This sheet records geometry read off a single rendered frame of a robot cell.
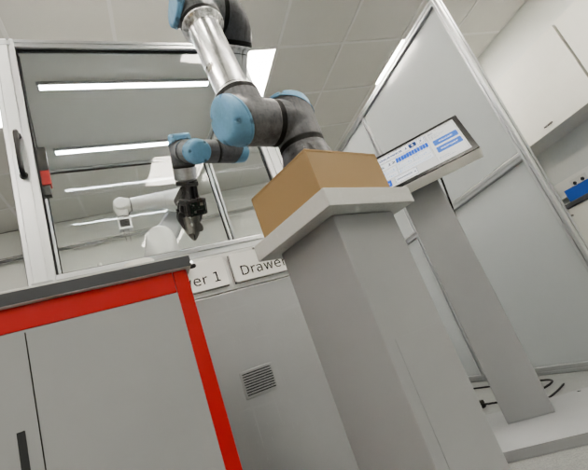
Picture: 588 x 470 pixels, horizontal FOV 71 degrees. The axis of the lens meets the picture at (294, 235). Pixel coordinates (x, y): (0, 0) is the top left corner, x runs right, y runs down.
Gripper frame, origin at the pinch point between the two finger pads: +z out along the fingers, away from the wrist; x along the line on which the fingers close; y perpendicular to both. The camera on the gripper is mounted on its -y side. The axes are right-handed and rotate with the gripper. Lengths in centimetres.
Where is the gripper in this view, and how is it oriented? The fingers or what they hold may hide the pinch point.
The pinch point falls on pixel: (193, 236)
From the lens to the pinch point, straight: 150.3
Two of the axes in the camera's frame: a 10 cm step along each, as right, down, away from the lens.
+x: 7.8, -2.4, 5.7
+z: 1.0, 9.6, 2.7
